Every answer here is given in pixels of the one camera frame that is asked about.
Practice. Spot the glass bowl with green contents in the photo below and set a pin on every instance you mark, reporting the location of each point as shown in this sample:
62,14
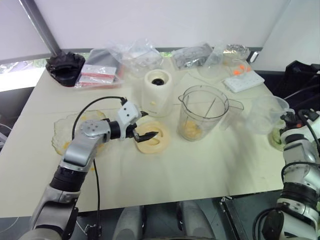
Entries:
275,137

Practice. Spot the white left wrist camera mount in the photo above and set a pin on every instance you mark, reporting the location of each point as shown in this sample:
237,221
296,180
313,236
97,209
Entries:
128,111

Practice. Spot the small white block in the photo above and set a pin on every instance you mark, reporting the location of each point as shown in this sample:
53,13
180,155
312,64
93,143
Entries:
253,57

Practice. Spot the bag with dark grey contents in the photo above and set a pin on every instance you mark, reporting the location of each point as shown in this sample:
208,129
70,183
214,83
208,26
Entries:
191,56

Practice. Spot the clear plastic measuring cup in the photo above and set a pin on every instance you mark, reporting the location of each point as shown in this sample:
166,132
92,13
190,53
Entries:
265,115

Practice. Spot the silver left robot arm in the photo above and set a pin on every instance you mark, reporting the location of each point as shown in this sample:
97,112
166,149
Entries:
82,147

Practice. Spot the white perforated tray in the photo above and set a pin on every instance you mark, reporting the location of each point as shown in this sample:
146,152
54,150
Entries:
243,82

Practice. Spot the black metal frame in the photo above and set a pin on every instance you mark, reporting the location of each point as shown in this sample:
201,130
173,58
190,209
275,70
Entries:
232,217

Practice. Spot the white blender base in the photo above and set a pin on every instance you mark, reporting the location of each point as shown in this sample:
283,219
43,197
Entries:
157,97

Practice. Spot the orange segment on plate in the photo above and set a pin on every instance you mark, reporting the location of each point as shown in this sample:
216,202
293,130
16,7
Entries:
66,145

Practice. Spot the clear plastic blender jar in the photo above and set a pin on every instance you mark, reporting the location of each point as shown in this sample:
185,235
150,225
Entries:
202,112

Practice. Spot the small orange plastic pieces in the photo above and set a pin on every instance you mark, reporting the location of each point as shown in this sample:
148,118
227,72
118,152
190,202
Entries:
240,69

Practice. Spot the cream round blender lid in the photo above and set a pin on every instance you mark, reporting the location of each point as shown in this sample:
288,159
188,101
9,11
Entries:
153,142

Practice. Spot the crumpled black bag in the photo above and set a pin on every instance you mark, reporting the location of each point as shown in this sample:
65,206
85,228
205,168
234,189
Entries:
64,67

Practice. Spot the clear bag with silver contents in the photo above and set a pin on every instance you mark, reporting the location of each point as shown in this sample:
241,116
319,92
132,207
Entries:
231,53

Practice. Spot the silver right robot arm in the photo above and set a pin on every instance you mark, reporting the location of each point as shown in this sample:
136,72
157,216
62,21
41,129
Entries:
297,175

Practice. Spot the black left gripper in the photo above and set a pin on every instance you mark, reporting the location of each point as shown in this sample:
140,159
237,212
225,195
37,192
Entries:
131,131

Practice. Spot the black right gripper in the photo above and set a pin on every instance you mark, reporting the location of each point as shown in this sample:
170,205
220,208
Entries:
291,120

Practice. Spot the bag with red white packets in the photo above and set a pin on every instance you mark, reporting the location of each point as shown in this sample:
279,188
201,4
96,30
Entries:
98,73

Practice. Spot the crumpled clear plastic bag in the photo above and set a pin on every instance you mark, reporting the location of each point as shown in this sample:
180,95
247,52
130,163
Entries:
140,53

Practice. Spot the orange segments in jar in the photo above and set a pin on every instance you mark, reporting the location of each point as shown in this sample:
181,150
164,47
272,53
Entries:
191,130

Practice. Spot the grey metal pole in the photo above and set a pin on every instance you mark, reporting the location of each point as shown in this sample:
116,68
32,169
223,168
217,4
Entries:
40,25

